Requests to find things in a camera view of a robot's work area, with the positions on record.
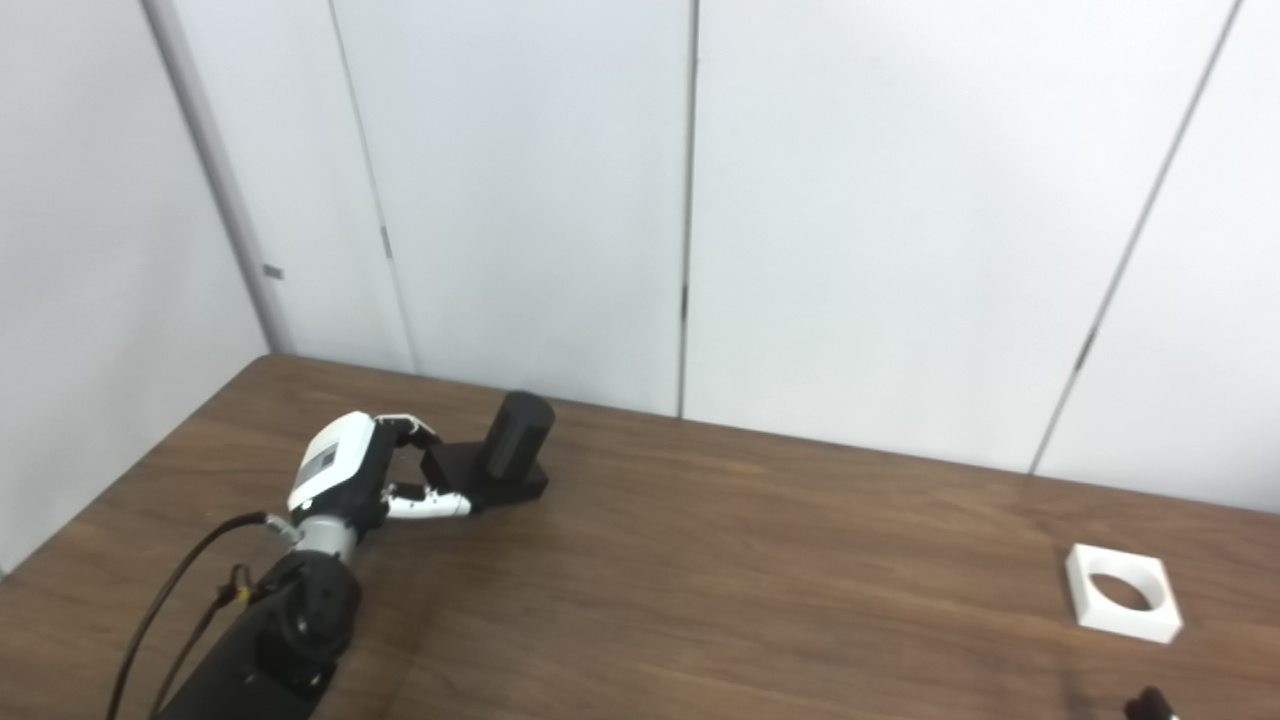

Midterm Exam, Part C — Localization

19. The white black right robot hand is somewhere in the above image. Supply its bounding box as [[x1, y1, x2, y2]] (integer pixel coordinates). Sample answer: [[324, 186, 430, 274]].
[[1125, 687, 1181, 720]]

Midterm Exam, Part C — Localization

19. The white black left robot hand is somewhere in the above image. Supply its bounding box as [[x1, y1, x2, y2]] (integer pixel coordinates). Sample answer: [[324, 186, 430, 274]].
[[287, 411, 473, 531]]

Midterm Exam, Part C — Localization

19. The white square piece with hole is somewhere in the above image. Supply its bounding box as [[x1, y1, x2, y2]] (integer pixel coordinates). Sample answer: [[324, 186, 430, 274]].
[[1065, 543, 1183, 645]]

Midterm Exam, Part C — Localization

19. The black peg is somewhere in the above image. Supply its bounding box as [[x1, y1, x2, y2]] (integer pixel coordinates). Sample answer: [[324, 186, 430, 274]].
[[420, 391, 556, 513]]

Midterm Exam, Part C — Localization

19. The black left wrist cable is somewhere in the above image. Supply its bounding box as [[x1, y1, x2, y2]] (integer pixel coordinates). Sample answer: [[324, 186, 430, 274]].
[[105, 512, 301, 720]]

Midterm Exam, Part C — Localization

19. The thin left cable yellow tag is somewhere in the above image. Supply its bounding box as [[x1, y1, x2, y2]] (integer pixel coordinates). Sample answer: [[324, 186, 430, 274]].
[[150, 565, 256, 720]]

